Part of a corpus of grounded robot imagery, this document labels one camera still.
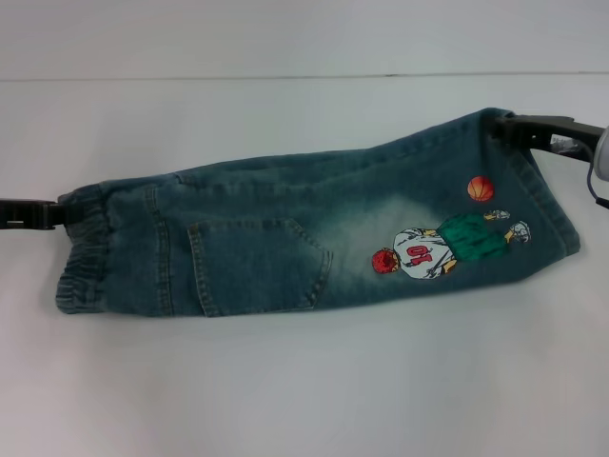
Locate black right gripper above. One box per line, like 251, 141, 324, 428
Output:
491, 112, 609, 152

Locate blue denim shorts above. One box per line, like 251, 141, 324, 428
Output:
54, 108, 584, 319

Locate dark blue cable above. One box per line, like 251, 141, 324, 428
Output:
583, 173, 609, 209

